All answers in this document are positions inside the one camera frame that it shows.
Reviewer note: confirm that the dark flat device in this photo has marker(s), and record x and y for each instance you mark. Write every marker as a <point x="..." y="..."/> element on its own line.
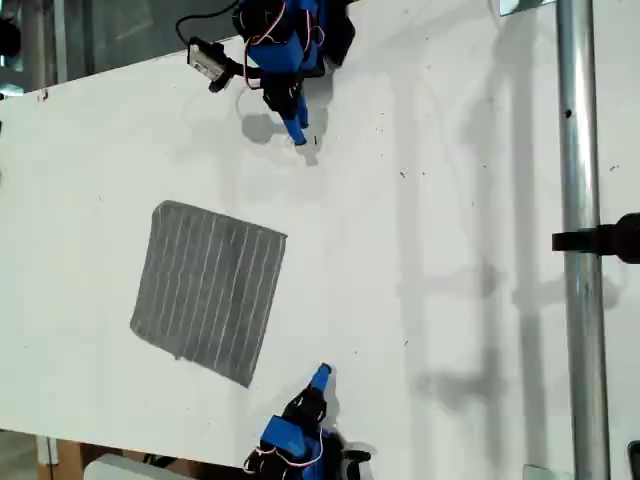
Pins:
<point x="635" y="460"/>

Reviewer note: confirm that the steel post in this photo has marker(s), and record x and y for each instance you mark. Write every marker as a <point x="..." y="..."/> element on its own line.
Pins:
<point x="580" y="150"/>

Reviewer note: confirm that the wooden table leg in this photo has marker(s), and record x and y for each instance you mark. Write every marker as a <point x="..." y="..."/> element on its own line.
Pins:
<point x="67" y="460"/>

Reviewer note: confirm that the white box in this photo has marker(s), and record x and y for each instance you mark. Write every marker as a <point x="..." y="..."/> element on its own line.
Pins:
<point x="125" y="470"/>

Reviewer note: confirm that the black round object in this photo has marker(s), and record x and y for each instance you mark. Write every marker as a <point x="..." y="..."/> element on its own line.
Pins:
<point x="9" y="37"/>

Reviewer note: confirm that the black clamp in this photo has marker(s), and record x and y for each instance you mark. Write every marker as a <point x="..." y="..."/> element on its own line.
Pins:
<point x="620" y="237"/>

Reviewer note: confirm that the grey striped towel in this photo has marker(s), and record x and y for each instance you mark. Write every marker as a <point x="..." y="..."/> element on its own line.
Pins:
<point x="210" y="290"/>

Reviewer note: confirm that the camera black stalk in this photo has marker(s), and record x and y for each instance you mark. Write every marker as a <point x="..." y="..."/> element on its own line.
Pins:
<point x="230" y="70"/>

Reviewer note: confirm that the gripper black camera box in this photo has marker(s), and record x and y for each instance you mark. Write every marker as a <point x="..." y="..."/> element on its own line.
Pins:
<point x="205" y="60"/>
<point x="357" y="457"/>

